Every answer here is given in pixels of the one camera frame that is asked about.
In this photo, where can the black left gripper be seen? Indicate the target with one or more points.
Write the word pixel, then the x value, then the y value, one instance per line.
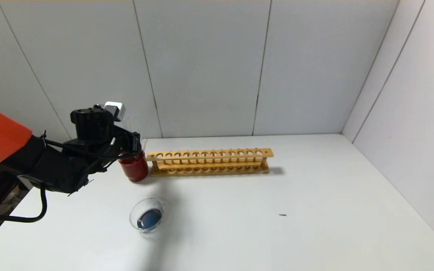
pixel 134 142

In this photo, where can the test tube with blue pigment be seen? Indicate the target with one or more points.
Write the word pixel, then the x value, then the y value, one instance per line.
pixel 144 143

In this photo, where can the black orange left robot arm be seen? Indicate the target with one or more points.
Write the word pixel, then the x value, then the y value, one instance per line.
pixel 32 165

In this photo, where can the wooden test tube rack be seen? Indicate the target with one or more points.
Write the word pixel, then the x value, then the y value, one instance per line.
pixel 151 156

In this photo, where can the dark red plastic cup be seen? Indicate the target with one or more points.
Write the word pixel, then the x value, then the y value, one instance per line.
pixel 136 171

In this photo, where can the clear glass beaker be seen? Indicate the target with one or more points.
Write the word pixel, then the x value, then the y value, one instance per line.
pixel 149 220

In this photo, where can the grey floor clutter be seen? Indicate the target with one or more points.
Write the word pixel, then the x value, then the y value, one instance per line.
pixel 9 201

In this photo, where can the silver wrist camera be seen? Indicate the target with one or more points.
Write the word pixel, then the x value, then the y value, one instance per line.
pixel 114 110

